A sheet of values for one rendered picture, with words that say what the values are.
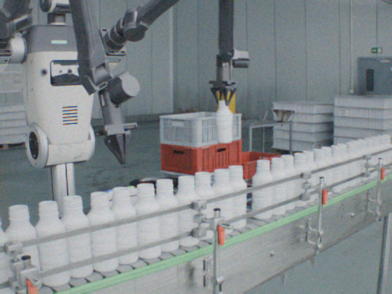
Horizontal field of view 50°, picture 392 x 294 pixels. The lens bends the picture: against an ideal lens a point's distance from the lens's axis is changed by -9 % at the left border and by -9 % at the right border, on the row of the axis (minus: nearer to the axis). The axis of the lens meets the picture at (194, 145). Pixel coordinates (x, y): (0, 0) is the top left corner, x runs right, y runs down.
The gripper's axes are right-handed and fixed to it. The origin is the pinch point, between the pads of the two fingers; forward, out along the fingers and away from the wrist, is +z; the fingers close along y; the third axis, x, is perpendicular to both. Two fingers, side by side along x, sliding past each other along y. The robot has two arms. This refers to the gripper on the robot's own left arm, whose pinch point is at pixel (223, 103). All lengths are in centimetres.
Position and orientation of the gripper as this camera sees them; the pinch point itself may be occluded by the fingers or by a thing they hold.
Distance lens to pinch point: 181.2
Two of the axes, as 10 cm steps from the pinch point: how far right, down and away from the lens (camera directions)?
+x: -7.0, 1.1, -7.1
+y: -7.2, -1.0, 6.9
